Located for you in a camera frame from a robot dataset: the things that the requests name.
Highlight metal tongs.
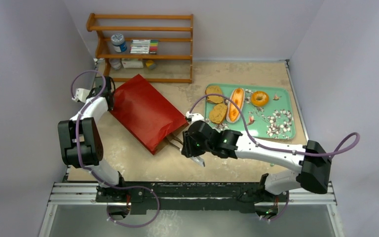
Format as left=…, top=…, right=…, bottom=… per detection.
left=165, top=134, right=205, bottom=167

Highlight fake baguette bread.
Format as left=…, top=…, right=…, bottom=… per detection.
left=226, top=87, right=245, bottom=123

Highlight red paper bag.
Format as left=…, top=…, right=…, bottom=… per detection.
left=111, top=74, right=188, bottom=155

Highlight green floral tray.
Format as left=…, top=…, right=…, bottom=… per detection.
left=206, top=83, right=296, bottom=140

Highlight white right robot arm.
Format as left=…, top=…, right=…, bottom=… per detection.
left=181, top=120, right=332, bottom=201

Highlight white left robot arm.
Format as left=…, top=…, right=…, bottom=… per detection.
left=57, top=76, right=127, bottom=202

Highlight clear plastic bottle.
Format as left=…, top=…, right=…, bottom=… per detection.
left=109, top=58, right=122, bottom=70

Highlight small white box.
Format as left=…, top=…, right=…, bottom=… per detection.
left=121, top=58, right=144, bottom=69

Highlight yellow grey cube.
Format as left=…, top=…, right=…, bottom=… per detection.
left=145, top=60, right=157, bottom=70

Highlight blue lidded jar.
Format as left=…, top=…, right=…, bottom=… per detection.
left=111, top=34, right=127, bottom=53

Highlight coloured marker set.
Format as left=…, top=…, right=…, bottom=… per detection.
left=130, top=39, right=159, bottom=54

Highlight wooden shelf rack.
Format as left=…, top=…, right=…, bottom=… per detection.
left=86, top=13, right=194, bottom=83

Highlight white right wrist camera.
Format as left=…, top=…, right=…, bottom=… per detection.
left=185, top=111, right=205, bottom=124

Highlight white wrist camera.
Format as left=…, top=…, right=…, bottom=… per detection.
left=185, top=111, right=205, bottom=124
left=72, top=88, right=91, bottom=103

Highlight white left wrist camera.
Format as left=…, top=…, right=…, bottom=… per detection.
left=72, top=88, right=91, bottom=103

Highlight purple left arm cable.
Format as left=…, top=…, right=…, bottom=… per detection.
left=70, top=70, right=160, bottom=229

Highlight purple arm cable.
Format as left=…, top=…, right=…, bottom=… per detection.
left=189, top=93, right=361, bottom=223
left=70, top=70, right=160, bottom=229

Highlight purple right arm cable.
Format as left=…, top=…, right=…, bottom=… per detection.
left=189, top=93, right=361, bottom=223

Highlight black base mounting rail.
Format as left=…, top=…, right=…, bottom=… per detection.
left=96, top=182, right=289, bottom=217

